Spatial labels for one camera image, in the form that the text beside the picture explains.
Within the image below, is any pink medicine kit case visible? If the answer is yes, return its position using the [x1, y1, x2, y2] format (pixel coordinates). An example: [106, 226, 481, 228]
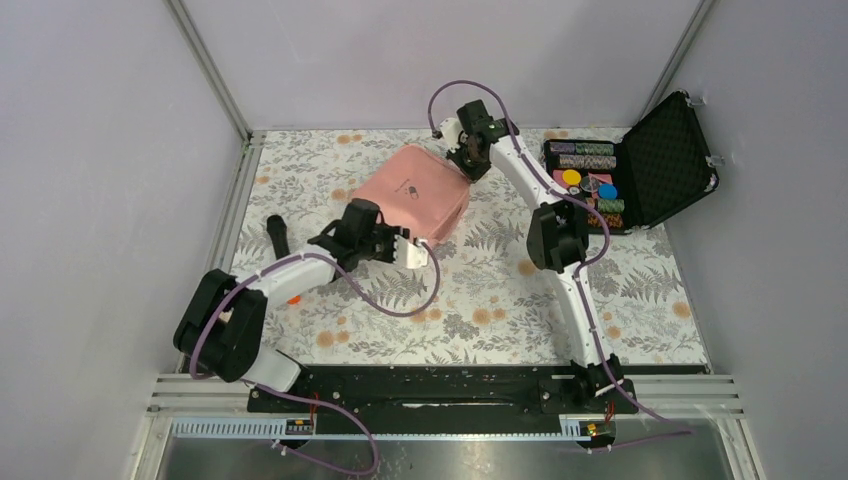
[353, 145, 471, 246]

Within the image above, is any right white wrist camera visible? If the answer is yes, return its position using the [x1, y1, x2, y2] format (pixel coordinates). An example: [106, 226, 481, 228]
[433, 117, 464, 151]

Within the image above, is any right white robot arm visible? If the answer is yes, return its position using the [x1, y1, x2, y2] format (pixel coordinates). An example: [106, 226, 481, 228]
[437, 100, 604, 368]

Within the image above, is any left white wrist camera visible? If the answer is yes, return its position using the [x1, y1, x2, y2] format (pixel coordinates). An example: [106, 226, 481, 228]
[392, 230, 430, 270]

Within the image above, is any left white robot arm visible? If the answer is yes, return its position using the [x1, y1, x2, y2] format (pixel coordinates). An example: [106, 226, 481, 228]
[173, 199, 411, 411]

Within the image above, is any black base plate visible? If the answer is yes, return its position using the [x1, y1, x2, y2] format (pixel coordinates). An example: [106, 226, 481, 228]
[247, 365, 638, 436]

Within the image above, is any black thermometer orange tip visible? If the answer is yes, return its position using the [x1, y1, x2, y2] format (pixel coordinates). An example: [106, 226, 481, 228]
[266, 214, 300, 274]

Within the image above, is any black poker chip case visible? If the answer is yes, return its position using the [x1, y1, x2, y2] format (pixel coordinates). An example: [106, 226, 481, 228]
[541, 90, 720, 235]

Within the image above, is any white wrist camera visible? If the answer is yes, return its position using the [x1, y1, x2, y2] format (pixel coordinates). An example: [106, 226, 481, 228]
[433, 117, 464, 151]
[392, 230, 430, 270]

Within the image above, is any floral table mat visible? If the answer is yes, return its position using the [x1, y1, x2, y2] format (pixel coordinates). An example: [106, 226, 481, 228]
[231, 130, 708, 365]

